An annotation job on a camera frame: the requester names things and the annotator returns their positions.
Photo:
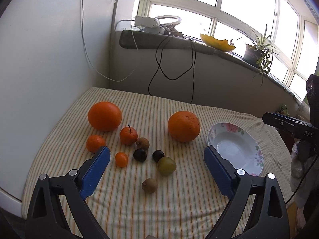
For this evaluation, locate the floral white plate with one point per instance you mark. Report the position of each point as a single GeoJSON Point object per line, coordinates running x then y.
{"type": "Point", "coordinates": [237, 146]}

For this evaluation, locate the green plum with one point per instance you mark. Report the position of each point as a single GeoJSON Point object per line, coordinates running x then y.
{"type": "Point", "coordinates": [166, 166]}

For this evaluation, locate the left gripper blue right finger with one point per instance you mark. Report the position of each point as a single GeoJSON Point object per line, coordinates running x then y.
{"type": "Point", "coordinates": [268, 217]}

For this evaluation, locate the white ring lamp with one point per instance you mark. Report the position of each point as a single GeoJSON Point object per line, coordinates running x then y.
{"type": "Point", "coordinates": [172, 22]}

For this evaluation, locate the white power strip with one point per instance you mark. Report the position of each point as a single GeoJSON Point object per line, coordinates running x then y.
{"type": "Point", "coordinates": [149, 22]}

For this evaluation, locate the small kumquat orange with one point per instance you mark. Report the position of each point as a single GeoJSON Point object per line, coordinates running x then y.
{"type": "Point", "coordinates": [121, 159]}

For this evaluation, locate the black camera box right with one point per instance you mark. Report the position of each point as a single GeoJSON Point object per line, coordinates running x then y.
{"type": "Point", "coordinates": [312, 86]}

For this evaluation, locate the dark plum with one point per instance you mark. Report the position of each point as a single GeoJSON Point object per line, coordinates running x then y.
{"type": "Point", "coordinates": [140, 155]}
{"type": "Point", "coordinates": [157, 155]}

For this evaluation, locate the brown kiwi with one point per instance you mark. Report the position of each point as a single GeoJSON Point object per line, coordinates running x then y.
{"type": "Point", "coordinates": [142, 143]}
{"type": "Point", "coordinates": [149, 185]}

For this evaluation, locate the brown kiwi front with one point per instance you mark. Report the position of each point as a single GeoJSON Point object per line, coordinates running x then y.
{"type": "Point", "coordinates": [149, 185]}

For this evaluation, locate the large orange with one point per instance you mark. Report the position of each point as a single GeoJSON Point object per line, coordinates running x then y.
{"type": "Point", "coordinates": [104, 116]}
{"type": "Point", "coordinates": [184, 126]}

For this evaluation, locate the mandarin with stem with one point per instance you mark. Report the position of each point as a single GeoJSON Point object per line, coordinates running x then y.
{"type": "Point", "coordinates": [128, 135]}

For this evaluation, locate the striped table cloth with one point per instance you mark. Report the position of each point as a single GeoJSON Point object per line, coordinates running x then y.
{"type": "Point", "coordinates": [188, 202]}

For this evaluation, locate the medium mandarin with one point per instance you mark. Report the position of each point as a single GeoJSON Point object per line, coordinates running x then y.
{"type": "Point", "coordinates": [94, 142]}

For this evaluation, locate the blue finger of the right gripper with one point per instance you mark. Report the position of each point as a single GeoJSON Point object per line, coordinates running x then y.
{"type": "Point", "coordinates": [279, 121]}

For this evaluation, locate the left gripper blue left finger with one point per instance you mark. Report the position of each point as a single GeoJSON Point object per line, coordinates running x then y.
{"type": "Point", "coordinates": [46, 219]}

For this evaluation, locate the potted spider plant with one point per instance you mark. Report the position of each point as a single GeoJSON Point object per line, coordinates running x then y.
{"type": "Point", "coordinates": [261, 53]}

